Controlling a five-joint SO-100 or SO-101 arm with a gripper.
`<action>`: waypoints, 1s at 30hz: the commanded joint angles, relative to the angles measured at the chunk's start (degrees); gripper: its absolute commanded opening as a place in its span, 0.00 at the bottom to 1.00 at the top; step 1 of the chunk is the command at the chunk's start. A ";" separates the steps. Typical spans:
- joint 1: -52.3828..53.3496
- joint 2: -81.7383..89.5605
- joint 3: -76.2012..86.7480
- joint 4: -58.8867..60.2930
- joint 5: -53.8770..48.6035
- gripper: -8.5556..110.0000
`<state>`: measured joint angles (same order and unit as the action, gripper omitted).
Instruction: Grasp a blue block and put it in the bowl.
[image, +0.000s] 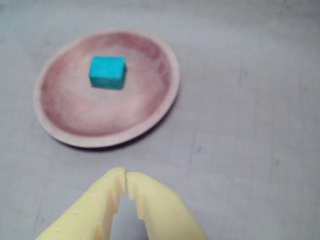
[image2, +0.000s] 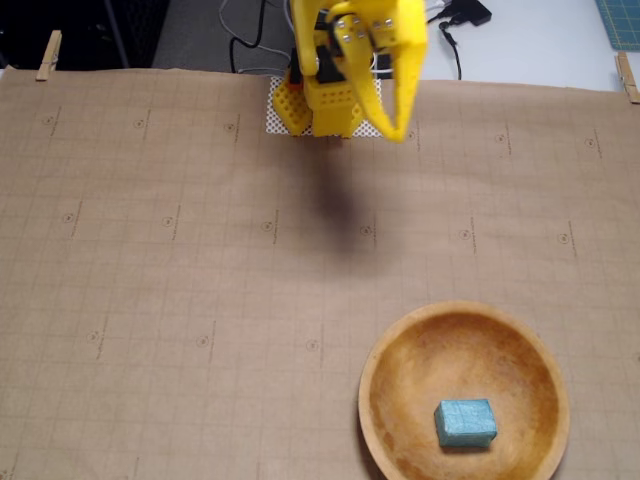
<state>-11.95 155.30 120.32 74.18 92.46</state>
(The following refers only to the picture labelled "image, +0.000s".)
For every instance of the blue block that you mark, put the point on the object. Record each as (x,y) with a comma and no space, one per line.
(106,72)

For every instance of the round wooden bowl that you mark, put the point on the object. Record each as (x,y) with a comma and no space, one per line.
(105,115)

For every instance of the brown gridded paper mat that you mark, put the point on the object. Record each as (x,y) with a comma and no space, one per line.
(250,125)

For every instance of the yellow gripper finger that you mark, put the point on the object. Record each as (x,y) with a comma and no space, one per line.
(165,212)
(90,215)

